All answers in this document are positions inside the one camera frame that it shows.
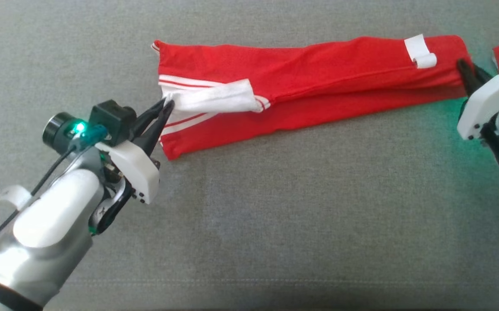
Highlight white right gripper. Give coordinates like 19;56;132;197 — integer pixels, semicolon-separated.
455;58;499;141

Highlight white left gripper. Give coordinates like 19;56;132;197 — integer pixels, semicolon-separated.
95;98;176;205

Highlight red basketball jersey white sleeves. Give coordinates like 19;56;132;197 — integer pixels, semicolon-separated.
152;35;474;162

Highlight white paper tag strip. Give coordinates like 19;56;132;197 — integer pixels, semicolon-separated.
404;34;438;70

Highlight grey sofa seat cushion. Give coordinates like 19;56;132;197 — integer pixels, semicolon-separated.
0;0;499;311

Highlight teal left cable connector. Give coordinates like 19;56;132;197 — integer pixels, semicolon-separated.
71;124;109;150

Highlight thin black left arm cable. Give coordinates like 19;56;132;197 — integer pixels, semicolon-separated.
0;145;78;265

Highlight white tape cable label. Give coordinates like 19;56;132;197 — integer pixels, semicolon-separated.
0;185;32;212

